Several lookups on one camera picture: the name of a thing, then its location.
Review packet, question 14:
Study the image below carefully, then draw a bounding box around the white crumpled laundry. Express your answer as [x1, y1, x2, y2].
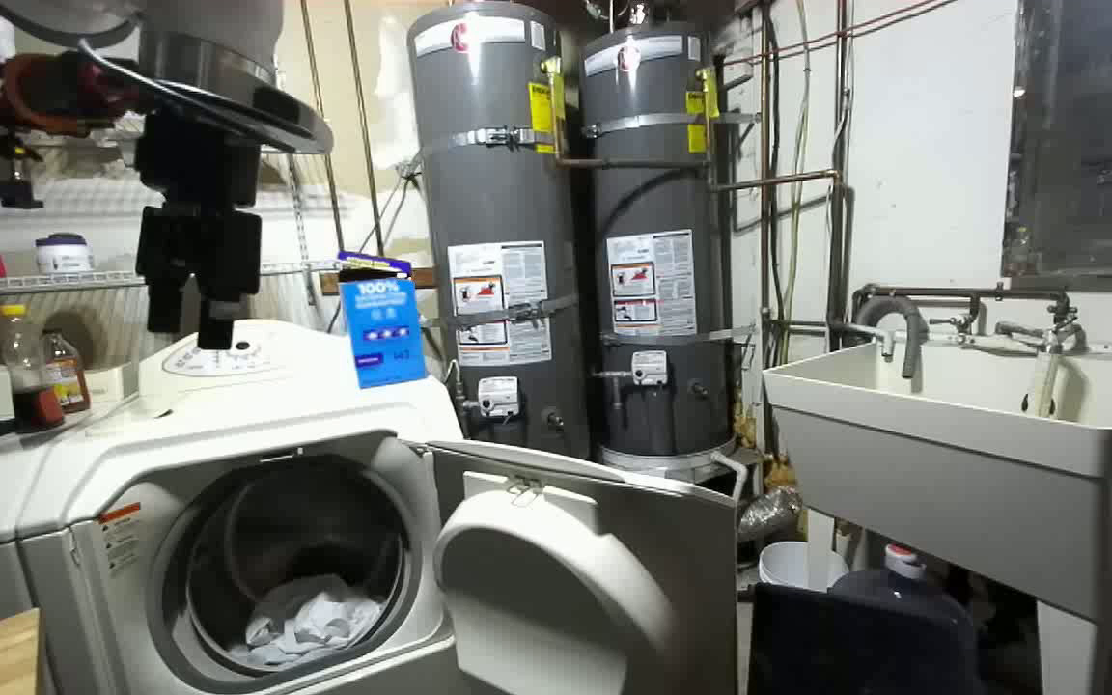
[223, 571, 386, 677]

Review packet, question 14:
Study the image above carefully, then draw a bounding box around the silver foil duct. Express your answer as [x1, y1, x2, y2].
[734, 486, 809, 550]

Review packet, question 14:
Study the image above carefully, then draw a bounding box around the grey water heater tank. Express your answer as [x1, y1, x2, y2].
[407, 0, 595, 455]
[576, 21, 738, 482]

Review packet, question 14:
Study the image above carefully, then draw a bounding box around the white front-load washing machine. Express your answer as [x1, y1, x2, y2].
[13, 318, 471, 695]

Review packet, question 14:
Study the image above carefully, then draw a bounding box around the amber bottle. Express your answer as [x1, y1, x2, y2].
[40, 333, 97, 416]

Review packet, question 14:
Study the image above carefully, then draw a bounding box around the clear bottle yellow cap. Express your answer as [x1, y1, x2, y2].
[0, 300, 53, 434]

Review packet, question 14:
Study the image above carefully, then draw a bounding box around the blue detergent box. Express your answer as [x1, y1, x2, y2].
[336, 250, 433, 396]

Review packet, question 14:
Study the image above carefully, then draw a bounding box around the white jar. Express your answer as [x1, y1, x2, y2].
[31, 228, 97, 278]

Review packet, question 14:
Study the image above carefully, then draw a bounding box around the white utility sink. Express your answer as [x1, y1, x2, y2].
[762, 336, 1112, 695]

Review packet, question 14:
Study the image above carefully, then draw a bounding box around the white table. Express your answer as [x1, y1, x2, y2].
[426, 435, 743, 695]

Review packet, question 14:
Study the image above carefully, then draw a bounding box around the metal sink faucet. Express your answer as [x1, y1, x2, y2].
[954, 291, 1092, 365]

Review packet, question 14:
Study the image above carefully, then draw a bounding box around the grey drain hose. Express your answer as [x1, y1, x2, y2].
[855, 291, 936, 397]

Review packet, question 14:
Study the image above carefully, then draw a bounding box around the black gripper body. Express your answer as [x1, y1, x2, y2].
[130, 107, 267, 312]

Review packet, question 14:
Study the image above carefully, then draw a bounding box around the white wire shelf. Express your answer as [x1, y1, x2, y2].
[0, 120, 327, 300]

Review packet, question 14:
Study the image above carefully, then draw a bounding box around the white plastic bucket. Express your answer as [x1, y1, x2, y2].
[753, 538, 847, 596]

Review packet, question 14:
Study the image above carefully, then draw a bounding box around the wooden bench top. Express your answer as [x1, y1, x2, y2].
[0, 607, 47, 695]

